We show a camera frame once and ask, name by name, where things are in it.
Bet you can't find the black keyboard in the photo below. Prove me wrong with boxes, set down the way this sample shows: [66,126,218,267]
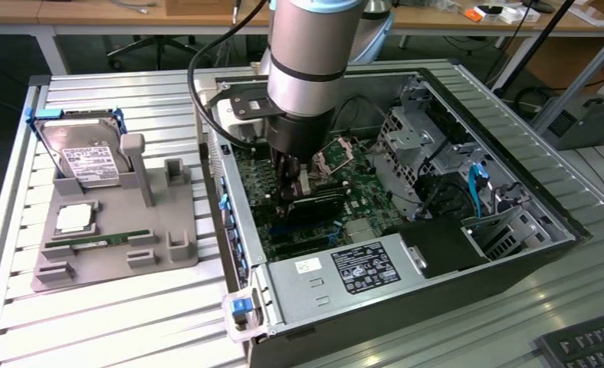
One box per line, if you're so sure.
[535,310,604,368]

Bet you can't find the green motherboard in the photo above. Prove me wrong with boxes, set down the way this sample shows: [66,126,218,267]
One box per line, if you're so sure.
[233,136,401,261]

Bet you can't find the black RAM slot bank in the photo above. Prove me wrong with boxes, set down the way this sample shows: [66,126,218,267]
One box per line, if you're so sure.
[309,179,353,201]

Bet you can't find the grey power supply unit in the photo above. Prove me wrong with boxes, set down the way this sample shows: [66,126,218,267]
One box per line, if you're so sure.
[261,234,429,327]

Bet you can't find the black open PC case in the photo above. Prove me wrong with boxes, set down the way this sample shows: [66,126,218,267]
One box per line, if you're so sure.
[192,67,589,368]

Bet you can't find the silver chipset heat sink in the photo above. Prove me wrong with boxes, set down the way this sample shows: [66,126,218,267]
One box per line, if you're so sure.
[345,218,384,238]

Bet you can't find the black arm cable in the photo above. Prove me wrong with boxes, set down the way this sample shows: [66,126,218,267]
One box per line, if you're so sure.
[188,0,278,151]

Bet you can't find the grey plastic parts rack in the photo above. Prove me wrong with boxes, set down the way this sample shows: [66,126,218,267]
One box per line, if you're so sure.
[30,132,201,294]

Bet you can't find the metal socket cover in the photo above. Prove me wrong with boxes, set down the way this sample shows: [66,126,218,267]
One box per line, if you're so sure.
[314,137,357,173]

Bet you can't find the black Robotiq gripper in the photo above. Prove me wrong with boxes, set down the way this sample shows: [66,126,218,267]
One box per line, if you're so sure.
[266,108,337,161]

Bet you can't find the black graphics card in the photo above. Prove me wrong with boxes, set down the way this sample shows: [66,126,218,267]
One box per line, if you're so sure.
[276,166,349,229]

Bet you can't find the brown cardboard box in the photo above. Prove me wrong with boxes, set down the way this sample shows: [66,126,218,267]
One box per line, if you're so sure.
[166,0,237,16]

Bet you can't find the black stand pole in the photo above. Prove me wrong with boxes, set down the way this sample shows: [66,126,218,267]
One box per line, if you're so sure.
[491,0,579,95]

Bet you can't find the metal disk bay cage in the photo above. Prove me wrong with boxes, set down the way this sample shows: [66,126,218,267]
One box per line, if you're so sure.
[378,105,485,215]

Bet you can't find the black plastic air shroud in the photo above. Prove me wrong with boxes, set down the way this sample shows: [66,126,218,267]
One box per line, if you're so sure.
[384,218,491,279]

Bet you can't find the wooden desk grey legs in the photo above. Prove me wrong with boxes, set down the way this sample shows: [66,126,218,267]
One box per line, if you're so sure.
[388,0,604,77]
[0,0,273,76]

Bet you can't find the green RAM stick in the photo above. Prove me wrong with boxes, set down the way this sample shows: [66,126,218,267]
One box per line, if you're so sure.
[45,229,153,248]

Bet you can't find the hard disk in blue caddy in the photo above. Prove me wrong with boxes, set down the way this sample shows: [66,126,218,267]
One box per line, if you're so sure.
[25,107,133,189]

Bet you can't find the black power wire bundle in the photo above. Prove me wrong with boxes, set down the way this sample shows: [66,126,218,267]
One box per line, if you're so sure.
[414,160,475,222]

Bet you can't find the black office chair base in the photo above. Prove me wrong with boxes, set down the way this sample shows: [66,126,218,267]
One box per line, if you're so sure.
[105,34,214,70]

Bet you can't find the small white box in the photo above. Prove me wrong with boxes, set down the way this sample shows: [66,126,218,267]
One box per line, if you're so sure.
[496,5,541,25]

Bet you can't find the silver CPU chip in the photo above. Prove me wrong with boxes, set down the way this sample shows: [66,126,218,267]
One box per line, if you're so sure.
[54,204,99,233]

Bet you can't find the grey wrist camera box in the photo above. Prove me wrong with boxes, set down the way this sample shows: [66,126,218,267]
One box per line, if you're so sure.
[213,95,284,143]

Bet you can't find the silver case handle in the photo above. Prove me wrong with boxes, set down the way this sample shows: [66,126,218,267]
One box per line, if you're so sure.
[221,291,268,342]

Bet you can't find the grey equipment box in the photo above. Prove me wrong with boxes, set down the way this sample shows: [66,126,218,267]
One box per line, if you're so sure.
[529,94,604,150]

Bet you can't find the blue SATA wire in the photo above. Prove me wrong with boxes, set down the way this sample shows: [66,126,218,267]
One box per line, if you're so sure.
[468,163,491,222]

